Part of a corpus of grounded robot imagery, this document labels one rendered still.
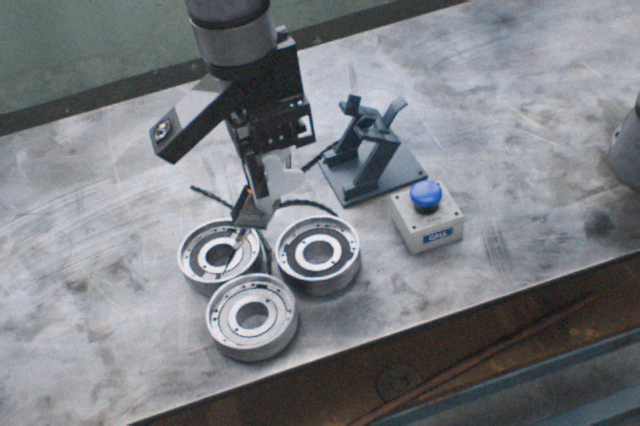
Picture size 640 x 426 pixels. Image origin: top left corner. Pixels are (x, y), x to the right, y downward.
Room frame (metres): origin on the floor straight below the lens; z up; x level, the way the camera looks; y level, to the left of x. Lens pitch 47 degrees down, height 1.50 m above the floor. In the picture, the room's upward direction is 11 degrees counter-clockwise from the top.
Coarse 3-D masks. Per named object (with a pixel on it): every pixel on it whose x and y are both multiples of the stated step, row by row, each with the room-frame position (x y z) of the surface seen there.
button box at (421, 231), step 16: (400, 192) 0.63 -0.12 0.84; (448, 192) 0.61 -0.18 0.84; (400, 208) 0.60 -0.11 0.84; (416, 208) 0.59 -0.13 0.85; (432, 208) 0.58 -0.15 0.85; (448, 208) 0.58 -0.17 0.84; (400, 224) 0.59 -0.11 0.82; (416, 224) 0.57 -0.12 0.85; (432, 224) 0.56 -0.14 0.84; (448, 224) 0.56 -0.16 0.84; (416, 240) 0.56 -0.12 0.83; (432, 240) 0.56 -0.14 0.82; (448, 240) 0.56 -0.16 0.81
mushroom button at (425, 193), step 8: (416, 184) 0.61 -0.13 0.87; (424, 184) 0.60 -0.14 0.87; (432, 184) 0.60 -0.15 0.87; (416, 192) 0.59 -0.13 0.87; (424, 192) 0.59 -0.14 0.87; (432, 192) 0.59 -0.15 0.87; (440, 192) 0.59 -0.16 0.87; (416, 200) 0.58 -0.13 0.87; (424, 200) 0.58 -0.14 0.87; (432, 200) 0.58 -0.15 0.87; (440, 200) 0.58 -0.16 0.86
